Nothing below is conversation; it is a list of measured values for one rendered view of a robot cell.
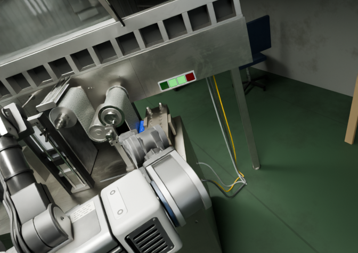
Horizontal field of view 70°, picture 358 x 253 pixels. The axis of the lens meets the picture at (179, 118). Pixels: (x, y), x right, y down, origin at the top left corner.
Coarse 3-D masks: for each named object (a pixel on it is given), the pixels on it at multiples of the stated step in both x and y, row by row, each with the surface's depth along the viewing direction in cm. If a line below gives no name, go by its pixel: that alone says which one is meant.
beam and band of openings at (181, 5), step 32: (192, 0) 146; (224, 0) 154; (96, 32) 152; (128, 32) 153; (160, 32) 161; (192, 32) 156; (32, 64) 159; (64, 64) 168; (96, 64) 162; (0, 96) 175
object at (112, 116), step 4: (108, 112) 142; (112, 112) 142; (104, 116) 142; (108, 116) 142; (112, 116) 142; (116, 116) 142; (104, 120) 143; (108, 120) 143; (112, 120) 144; (116, 120) 143
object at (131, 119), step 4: (128, 104) 162; (128, 108) 159; (132, 108) 167; (128, 112) 157; (132, 112) 164; (128, 116) 154; (132, 116) 162; (136, 116) 171; (128, 120) 152; (132, 120) 159; (136, 120) 168; (128, 124) 150; (132, 124) 157; (136, 124) 166; (132, 128) 154; (136, 128) 163
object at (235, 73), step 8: (232, 72) 188; (232, 80) 195; (240, 80) 192; (240, 88) 196; (240, 96) 199; (240, 104) 203; (240, 112) 208; (248, 120) 212; (248, 128) 216; (248, 136) 221; (248, 144) 225; (256, 152) 231; (256, 160) 236; (256, 168) 241
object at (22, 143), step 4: (132, 104) 179; (136, 108) 185; (136, 112) 182; (140, 116) 188; (80, 124) 185; (88, 136) 191; (92, 140) 193; (108, 140) 194; (20, 144) 190; (24, 144) 191; (36, 156) 197
